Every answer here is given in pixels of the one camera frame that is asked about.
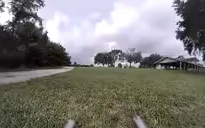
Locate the group of distant trees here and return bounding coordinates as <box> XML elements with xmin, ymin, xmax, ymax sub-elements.
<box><xmin>93</xmin><ymin>48</ymin><xmax>163</xmax><ymax>69</ymax></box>

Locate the green grass field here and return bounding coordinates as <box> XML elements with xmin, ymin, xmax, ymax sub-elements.
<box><xmin>0</xmin><ymin>66</ymin><xmax>205</xmax><ymax>128</ymax></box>

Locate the low building with porch roof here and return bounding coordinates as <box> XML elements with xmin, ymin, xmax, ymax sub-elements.
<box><xmin>153</xmin><ymin>55</ymin><xmax>205</xmax><ymax>72</ymax></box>

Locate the robot's own part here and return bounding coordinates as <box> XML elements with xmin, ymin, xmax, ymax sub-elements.
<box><xmin>132</xmin><ymin>114</ymin><xmax>148</xmax><ymax>128</ymax></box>
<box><xmin>63</xmin><ymin>119</ymin><xmax>77</xmax><ymax>128</ymax></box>

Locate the wood of dark trees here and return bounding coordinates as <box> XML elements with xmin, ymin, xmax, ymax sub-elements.
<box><xmin>0</xmin><ymin>0</ymin><xmax>73</xmax><ymax>70</ymax></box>

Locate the grey paved path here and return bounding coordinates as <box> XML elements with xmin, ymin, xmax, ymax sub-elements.
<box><xmin>0</xmin><ymin>66</ymin><xmax>75</xmax><ymax>88</ymax></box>

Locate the grass verge strip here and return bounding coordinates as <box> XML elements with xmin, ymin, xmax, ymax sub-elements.
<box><xmin>0</xmin><ymin>65</ymin><xmax>66</xmax><ymax>74</ymax></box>

